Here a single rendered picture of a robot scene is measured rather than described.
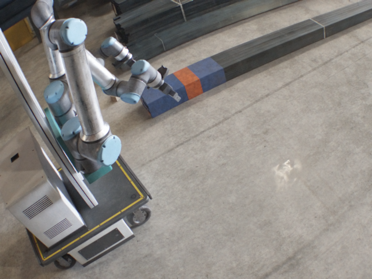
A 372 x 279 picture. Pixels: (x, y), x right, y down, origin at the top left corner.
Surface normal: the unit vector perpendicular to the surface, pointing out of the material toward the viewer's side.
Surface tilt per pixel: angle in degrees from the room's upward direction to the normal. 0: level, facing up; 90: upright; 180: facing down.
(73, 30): 82
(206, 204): 0
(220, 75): 90
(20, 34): 90
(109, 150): 95
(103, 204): 0
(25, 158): 0
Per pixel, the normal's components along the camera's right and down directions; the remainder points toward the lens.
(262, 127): -0.22, -0.66
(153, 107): 0.44, 0.59
